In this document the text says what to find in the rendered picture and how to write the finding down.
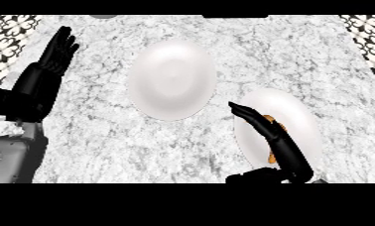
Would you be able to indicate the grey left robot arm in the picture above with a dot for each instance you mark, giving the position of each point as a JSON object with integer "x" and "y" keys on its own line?
{"x": 17, "y": 152}

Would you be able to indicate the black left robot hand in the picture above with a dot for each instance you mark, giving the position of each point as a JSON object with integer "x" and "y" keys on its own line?
{"x": 42, "y": 78}

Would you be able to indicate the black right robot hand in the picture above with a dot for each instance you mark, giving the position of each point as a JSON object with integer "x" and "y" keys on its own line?
{"x": 281, "y": 144}

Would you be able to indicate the grey round object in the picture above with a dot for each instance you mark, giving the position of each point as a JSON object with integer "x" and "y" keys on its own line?
{"x": 104, "y": 16}

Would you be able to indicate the large white plate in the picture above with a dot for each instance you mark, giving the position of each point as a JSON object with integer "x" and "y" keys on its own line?
{"x": 172, "y": 79}

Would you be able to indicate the small white plate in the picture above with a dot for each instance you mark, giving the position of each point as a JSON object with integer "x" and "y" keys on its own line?
{"x": 297, "y": 121}

